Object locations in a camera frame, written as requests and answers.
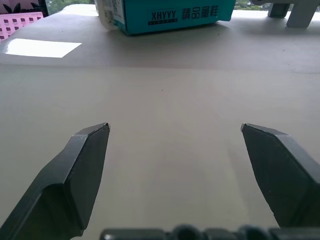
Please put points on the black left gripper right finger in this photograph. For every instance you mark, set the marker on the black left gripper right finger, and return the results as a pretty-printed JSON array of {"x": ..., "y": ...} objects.
[{"x": 280, "y": 175}]

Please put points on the dark potted plant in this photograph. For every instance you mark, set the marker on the dark potted plant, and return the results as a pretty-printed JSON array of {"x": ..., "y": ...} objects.
[{"x": 21, "y": 7}]

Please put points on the teal cardboard shoe box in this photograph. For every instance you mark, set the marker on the teal cardboard shoe box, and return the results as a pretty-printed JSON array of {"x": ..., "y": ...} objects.
[{"x": 165, "y": 13}]

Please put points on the pink perforated plastic basket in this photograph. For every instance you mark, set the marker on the pink perforated plastic basket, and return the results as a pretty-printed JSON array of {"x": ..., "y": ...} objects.
[{"x": 17, "y": 25}]

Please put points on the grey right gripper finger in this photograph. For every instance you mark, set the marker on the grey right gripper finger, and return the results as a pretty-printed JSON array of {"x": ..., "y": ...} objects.
[
  {"x": 278, "y": 10},
  {"x": 300, "y": 13}
]

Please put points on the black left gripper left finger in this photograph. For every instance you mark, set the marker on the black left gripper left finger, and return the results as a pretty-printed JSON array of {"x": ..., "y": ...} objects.
[{"x": 72, "y": 180}]

